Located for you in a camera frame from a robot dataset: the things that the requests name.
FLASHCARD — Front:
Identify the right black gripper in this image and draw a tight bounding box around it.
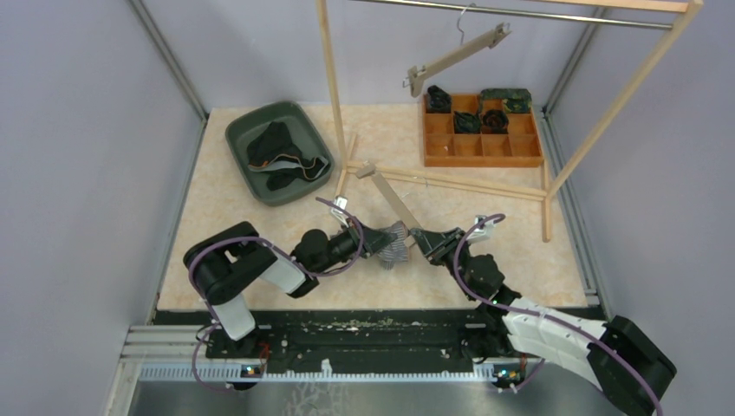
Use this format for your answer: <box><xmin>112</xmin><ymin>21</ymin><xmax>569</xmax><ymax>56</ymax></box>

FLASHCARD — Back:
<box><xmin>413</xmin><ymin>227</ymin><xmax>478</xmax><ymax>302</ymax></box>

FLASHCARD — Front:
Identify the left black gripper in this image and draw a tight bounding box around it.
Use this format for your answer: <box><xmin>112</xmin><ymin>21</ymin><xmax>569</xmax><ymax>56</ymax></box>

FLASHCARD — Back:
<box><xmin>314</xmin><ymin>216</ymin><xmax>397</xmax><ymax>275</ymax></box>

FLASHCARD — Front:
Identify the grey striped underwear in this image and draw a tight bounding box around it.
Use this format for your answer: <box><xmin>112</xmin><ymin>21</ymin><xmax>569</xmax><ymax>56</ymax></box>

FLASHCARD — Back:
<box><xmin>377</xmin><ymin>221</ymin><xmax>409</xmax><ymax>270</ymax></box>

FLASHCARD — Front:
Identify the wooden clip hanger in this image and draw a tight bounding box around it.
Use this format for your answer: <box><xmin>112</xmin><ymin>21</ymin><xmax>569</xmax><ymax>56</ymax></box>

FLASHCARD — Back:
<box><xmin>354</xmin><ymin>163</ymin><xmax>421</xmax><ymax>248</ymax></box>
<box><xmin>401</xmin><ymin>3</ymin><xmax>511</xmax><ymax>97</ymax></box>

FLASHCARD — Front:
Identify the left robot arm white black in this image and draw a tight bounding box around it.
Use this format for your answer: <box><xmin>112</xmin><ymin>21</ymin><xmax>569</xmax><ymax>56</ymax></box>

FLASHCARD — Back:
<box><xmin>183</xmin><ymin>222</ymin><xmax>399</xmax><ymax>359</ymax></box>

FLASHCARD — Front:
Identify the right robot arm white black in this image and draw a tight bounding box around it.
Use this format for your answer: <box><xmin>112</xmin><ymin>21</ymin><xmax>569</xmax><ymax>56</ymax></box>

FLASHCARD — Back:
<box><xmin>410</xmin><ymin>228</ymin><xmax>677</xmax><ymax>415</ymax></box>

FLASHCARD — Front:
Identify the black underwear orange trim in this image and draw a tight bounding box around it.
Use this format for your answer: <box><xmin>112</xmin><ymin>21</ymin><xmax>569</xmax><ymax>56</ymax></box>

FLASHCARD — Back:
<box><xmin>246</xmin><ymin>121</ymin><xmax>331</xmax><ymax>192</ymax></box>

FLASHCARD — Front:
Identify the green plastic basin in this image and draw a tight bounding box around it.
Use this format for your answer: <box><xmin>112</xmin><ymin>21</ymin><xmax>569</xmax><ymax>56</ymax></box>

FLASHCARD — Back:
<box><xmin>225</xmin><ymin>101</ymin><xmax>335</xmax><ymax>206</ymax></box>

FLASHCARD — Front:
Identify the rolled dark sock middle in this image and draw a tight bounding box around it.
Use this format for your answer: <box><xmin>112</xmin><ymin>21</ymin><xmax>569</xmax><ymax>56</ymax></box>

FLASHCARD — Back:
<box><xmin>453</xmin><ymin>111</ymin><xmax>482</xmax><ymax>134</ymax></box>

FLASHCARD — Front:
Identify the rolled black red sock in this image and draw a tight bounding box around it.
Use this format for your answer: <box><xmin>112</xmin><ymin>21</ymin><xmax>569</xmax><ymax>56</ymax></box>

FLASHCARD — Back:
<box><xmin>480</xmin><ymin>109</ymin><xmax>510</xmax><ymax>134</ymax></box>

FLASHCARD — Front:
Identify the rolled black sock top-left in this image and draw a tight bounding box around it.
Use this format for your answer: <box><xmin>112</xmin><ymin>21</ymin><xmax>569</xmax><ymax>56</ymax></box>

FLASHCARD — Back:
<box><xmin>425</xmin><ymin>85</ymin><xmax>452</xmax><ymax>114</ymax></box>

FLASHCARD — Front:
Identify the folded green camouflage cloth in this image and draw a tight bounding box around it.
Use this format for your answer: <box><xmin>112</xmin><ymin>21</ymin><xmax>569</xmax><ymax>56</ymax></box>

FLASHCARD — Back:
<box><xmin>479</xmin><ymin>88</ymin><xmax>532</xmax><ymax>114</ymax></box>

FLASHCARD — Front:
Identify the metal hanging rod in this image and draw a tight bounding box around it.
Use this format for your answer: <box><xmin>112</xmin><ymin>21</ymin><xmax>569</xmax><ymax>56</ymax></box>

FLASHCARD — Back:
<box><xmin>359</xmin><ymin>0</ymin><xmax>673</xmax><ymax>30</ymax></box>

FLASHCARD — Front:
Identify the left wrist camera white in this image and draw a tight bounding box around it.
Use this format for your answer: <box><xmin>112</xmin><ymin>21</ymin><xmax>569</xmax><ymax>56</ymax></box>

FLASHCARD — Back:
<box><xmin>330</xmin><ymin>195</ymin><xmax>348</xmax><ymax>218</ymax></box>

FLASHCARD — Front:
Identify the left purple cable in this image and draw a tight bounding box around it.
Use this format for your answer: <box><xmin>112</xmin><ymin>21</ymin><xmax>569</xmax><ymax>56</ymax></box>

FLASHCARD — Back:
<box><xmin>186</xmin><ymin>197</ymin><xmax>366</xmax><ymax>393</ymax></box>

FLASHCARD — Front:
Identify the purple cable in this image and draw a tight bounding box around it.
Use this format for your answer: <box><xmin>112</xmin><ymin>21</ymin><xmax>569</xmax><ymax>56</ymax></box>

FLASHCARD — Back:
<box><xmin>186</xmin><ymin>197</ymin><xmax>366</xmax><ymax>393</ymax></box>
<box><xmin>452</xmin><ymin>213</ymin><xmax>664</xmax><ymax>416</ymax></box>

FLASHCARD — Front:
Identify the wooden clothes rack frame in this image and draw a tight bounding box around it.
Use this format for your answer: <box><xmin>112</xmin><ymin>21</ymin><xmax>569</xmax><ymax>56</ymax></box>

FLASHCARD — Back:
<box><xmin>315</xmin><ymin>1</ymin><xmax>704</xmax><ymax>243</ymax></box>

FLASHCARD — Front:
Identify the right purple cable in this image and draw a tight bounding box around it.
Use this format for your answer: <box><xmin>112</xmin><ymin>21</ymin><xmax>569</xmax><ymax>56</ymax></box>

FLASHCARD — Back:
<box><xmin>452</xmin><ymin>213</ymin><xmax>664</xmax><ymax>416</ymax></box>

